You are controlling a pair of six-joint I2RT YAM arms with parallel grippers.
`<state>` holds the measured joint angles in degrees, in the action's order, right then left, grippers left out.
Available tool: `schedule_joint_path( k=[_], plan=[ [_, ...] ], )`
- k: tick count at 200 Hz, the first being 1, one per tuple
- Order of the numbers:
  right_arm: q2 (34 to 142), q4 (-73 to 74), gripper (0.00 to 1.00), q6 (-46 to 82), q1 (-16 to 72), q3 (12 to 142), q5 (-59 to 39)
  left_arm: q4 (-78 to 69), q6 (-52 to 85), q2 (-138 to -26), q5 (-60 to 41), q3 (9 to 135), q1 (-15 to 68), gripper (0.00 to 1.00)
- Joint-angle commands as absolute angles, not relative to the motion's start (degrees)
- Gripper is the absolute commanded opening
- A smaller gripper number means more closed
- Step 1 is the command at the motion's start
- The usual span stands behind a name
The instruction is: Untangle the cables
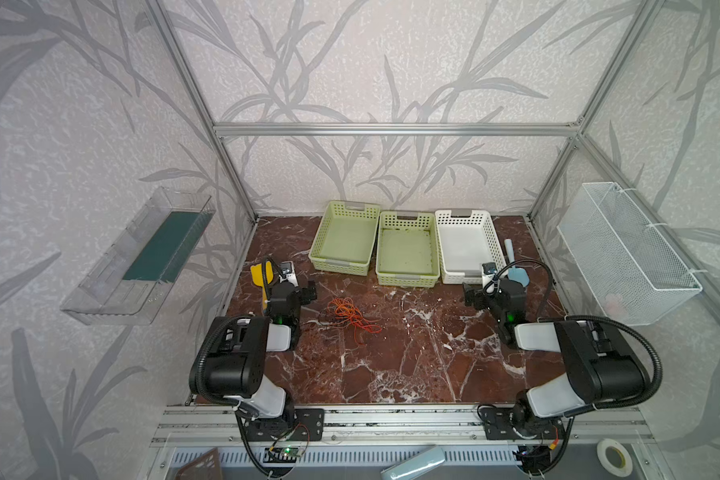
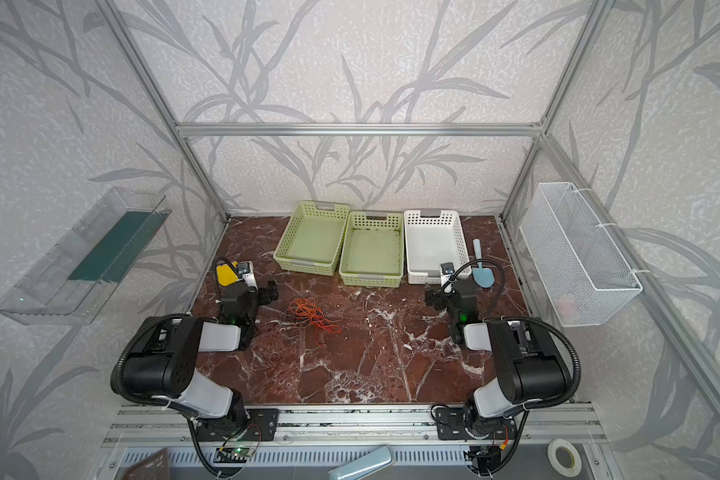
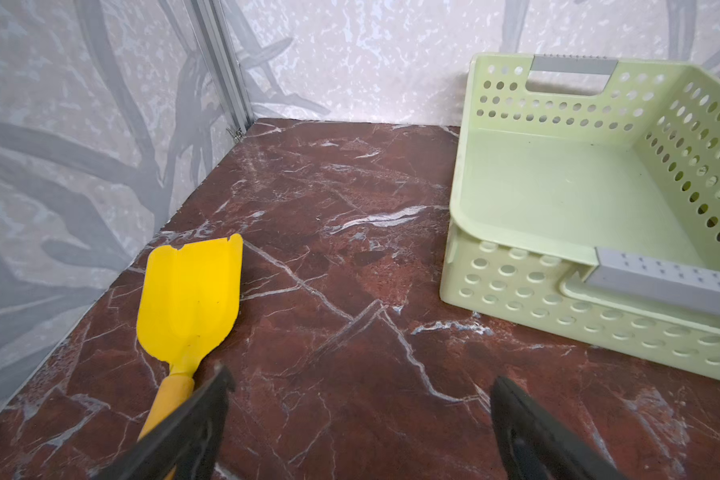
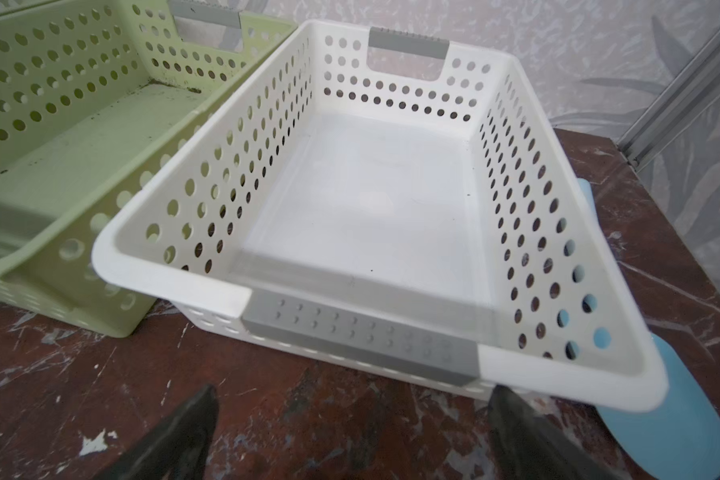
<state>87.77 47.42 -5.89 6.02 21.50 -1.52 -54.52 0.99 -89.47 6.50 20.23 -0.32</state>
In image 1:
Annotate orange cable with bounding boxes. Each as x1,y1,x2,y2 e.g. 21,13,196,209
327,297,384,335

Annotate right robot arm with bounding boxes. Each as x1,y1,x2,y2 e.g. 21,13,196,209
463,280,663,439

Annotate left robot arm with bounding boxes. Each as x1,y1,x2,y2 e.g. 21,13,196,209
188,280,317,429

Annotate light blue plastic scoop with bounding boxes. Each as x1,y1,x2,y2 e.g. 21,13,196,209
504,238,530,287

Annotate yellow plastic scoop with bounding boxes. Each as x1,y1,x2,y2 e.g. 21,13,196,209
250,260,275,313

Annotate white perforated basket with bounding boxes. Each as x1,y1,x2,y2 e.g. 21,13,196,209
435,209,506,285

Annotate left green perforated basket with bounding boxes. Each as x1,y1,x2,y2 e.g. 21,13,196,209
309,200,381,276

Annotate green perforated basket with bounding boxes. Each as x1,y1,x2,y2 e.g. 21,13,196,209
309,200,381,276
375,211,440,288

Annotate pink object in mesh basket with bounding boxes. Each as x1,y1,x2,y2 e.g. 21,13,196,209
603,294,630,321

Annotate middle green perforated basket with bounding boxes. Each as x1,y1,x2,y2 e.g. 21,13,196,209
375,211,440,288

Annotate brown perforated board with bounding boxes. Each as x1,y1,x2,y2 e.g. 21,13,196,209
174,448,223,480

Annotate light blue flat bar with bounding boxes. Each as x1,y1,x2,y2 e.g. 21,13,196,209
381,446,446,480

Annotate white tape roll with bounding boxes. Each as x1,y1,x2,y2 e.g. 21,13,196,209
596,439,634,478

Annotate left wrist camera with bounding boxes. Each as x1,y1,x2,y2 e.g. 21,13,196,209
278,261,299,287

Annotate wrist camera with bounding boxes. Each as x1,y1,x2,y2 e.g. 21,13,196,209
481,262,498,291
278,261,299,287

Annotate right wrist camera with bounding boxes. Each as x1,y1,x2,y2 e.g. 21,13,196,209
481,262,498,291

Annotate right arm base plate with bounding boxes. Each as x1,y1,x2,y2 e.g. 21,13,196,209
476,404,565,443

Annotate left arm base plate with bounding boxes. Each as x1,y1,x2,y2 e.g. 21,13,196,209
243,407,325,442

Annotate white wire mesh basket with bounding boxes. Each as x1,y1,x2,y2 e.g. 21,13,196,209
558,182,703,326

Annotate clear plastic wall shelf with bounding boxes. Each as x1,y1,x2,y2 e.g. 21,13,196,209
61,187,216,326

